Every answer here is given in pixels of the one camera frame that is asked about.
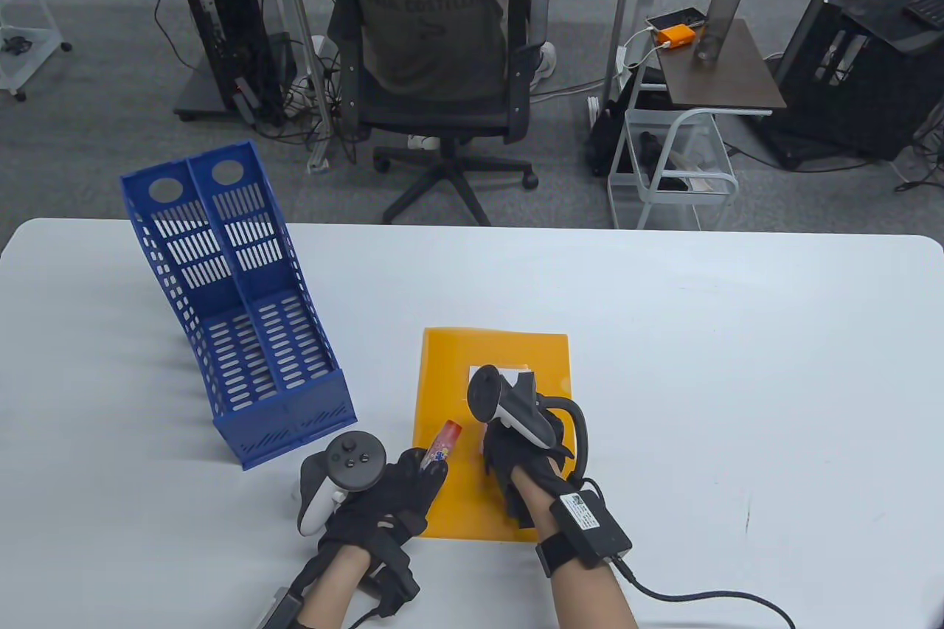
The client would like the person's left hand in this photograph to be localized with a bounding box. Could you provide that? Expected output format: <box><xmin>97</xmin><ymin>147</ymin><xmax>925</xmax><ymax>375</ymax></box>
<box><xmin>317</xmin><ymin>447</ymin><xmax>449</xmax><ymax>555</ymax></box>

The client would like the person's right hand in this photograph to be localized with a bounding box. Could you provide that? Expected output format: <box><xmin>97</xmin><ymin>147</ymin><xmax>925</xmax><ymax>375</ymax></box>
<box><xmin>482</xmin><ymin>421</ymin><xmax>576</xmax><ymax>530</ymax></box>

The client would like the red and white glue stick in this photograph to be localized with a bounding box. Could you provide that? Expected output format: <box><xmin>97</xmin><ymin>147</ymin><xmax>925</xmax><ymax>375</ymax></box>
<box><xmin>420</xmin><ymin>420</ymin><xmax>463</xmax><ymax>471</ymax></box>

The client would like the yellow L-shaped folder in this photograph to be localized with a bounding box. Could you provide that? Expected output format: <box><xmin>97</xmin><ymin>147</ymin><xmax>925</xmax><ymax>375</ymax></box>
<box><xmin>413</xmin><ymin>327</ymin><xmax>572</xmax><ymax>543</ymax></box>

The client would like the person's right forearm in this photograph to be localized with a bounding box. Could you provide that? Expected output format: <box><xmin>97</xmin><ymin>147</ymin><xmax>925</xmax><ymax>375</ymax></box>
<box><xmin>513</xmin><ymin>470</ymin><xmax>639</xmax><ymax>629</ymax></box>

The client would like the person's left forearm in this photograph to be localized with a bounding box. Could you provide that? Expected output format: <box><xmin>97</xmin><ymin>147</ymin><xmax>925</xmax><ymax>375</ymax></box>
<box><xmin>295</xmin><ymin>544</ymin><xmax>373</xmax><ymax>629</ymax></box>

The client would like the white lined label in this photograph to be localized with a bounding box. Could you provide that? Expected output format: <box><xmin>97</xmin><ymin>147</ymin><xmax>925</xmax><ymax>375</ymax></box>
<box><xmin>469</xmin><ymin>364</ymin><xmax>533</xmax><ymax>383</ymax></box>

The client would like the blue plastic file rack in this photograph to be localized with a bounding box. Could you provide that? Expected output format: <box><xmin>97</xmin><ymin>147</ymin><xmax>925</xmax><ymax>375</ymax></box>
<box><xmin>119</xmin><ymin>140</ymin><xmax>359</xmax><ymax>472</ymax></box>

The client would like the black bag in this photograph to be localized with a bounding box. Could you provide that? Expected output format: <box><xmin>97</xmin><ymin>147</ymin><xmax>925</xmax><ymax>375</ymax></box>
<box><xmin>586</xmin><ymin>69</ymin><xmax>664</xmax><ymax>176</ymax></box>

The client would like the black mesh office chair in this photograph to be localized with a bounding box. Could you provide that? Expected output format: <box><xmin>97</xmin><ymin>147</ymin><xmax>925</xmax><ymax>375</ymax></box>
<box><xmin>319</xmin><ymin>0</ymin><xmax>554</xmax><ymax>226</ymax></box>

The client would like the white wheeled cart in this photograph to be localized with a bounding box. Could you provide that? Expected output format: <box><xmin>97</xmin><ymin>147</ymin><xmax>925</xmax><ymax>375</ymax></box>
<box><xmin>607</xmin><ymin>108</ymin><xmax>740</xmax><ymax>230</ymax></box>
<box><xmin>0</xmin><ymin>0</ymin><xmax>73</xmax><ymax>102</ymax></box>

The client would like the brown side table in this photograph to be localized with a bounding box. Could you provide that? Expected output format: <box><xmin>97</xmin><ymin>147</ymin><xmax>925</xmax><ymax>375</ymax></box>
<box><xmin>655</xmin><ymin>19</ymin><xmax>787</xmax><ymax>115</ymax></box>

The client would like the black smartphone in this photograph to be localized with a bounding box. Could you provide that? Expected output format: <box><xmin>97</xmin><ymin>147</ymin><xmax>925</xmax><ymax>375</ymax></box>
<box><xmin>645</xmin><ymin>7</ymin><xmax>707</xmax><ymax>31</ymax></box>

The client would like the black computer tower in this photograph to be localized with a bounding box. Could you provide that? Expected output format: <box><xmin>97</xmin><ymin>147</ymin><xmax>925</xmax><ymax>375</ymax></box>
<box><xmin>181</xmin><ymin>0</ymin><xmax>288</xmax><ymax>125</ymax></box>

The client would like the dark transparent water bottle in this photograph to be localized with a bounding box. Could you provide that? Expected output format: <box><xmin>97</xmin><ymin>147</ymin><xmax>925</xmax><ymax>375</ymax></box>
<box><xmin>693</xmin><ymin>0</ymin><xmax>750</xmax><ymax>62</ymax></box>

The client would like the black keyboard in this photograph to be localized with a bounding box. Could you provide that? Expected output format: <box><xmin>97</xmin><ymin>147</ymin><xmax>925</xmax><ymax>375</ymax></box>
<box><xmin>903</xmin><ymin>0</ymin><xmax>944</xmax><ymax>29</ymax></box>

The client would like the aluminium frame post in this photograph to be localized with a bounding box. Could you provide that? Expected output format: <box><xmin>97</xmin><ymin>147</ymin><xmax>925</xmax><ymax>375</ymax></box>
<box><xmin>605</xmin><ymin>0</ymin><xmax>641</xmax><ymax>114</ymax></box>
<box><xmin>230</xmin><ymin>0</ymin><xmax>336</xmax><ymax>173</ymax></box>

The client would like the black open-frame computer case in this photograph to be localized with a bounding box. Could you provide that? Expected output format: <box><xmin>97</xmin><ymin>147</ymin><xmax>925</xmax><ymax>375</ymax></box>
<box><xmin>760</xmin><ymin>0</ymin><xmax>944</xmax><ymax>171</ymax></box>

